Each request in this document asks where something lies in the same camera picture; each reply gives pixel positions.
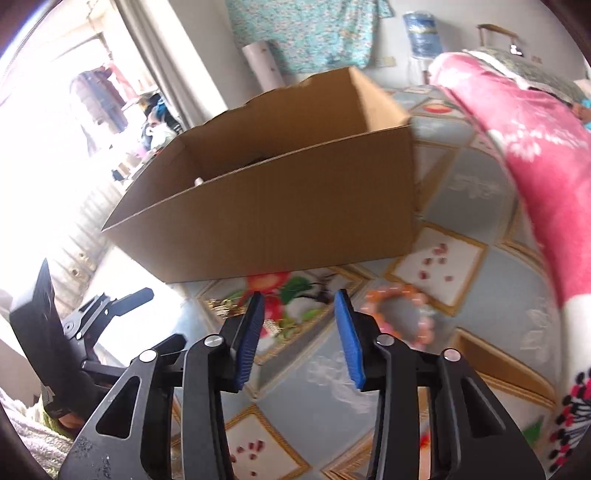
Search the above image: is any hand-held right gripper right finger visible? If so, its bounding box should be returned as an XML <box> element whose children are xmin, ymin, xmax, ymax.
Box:
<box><xmin>333</xmin><ymin>289</ymin><xmax>546</xmax><ymax>480</ymax></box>

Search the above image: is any gold metal chair frame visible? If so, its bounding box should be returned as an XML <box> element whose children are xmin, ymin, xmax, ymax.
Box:
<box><xmin>478</xmin><ymin>23</ymin><xmax>520</xmax><ymax>47</ymax></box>

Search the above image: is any teal floral hanging cloth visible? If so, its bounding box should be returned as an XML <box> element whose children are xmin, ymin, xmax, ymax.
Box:
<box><xmin>226</xmin><ymin>0</ymin><xmax>393</xmax><ymax>75</ymax></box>

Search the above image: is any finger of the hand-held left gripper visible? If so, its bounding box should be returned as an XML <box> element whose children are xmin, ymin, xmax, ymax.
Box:
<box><xmin>65</xmin><ymin>287</ymin><xmax>154</xmax><ymax>347</ymax></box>

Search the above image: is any pink paper roll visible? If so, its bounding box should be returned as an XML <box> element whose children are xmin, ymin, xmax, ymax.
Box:
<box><xmin>242</xmin><ymin>41</ymin><xmax>287</xmax><ymax>95</ymax></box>

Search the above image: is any white fluffy rug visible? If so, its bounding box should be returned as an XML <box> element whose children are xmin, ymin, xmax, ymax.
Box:
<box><xmin>0</xmin><ymin>388</ymin><xmax>75</xmax><ymax>480</ymax></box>

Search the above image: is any hanging clothes rack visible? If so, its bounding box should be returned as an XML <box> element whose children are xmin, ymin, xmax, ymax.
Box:
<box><xmin>69</xmin><ymin>65</ymin><xmax>181</xmax><ymax>153</ymax></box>

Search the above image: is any white curtain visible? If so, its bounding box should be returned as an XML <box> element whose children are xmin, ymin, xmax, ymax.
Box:
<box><xmin>115</xmin><ymin>0</ymin><xmax>232</xmax><ymax>134</ymax></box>

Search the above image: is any blue water jug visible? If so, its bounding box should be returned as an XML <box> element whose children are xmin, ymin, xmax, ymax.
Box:
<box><xmin>403</xmin><ymin>11</ymin><xmax>441</xmax><ymax>61</ymax></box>

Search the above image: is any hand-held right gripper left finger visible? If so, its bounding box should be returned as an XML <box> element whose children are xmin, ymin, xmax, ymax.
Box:
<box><xmin>58</xmin><ymin>291</ymin><xmax>266</xmax><ymax>480</ymax></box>

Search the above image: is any pink floral blanket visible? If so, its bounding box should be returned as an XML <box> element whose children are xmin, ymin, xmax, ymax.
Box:
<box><xmin>427</xmin><ymin>52</ymin><xmax>591</xmax><ymax>480</ymax></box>

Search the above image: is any orange bead bracelet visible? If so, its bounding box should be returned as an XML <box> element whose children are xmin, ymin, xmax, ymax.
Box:
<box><xmin>362</xmin><ymin>284</ymin><xmax>439</xmax><ymax>352</ymax></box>

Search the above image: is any gold chain pendant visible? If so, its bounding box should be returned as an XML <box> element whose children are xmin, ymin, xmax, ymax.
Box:
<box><xmin>207</xmin><ymin>298</ymin><xmax>242</xmax><ymax>318</ymax></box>

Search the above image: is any brown cardboard box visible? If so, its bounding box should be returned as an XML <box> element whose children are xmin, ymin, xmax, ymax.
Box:
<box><xmin>100</xmin><ymin>66</ymin><xmax>416</xmax><ymax>284</ymax></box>

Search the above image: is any grey sequin cushion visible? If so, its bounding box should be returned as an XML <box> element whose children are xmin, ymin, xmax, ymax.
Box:
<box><xmin>466</xmin><ymin>46</ymin><xmax>587</xmax><ymax>100</ymax></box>

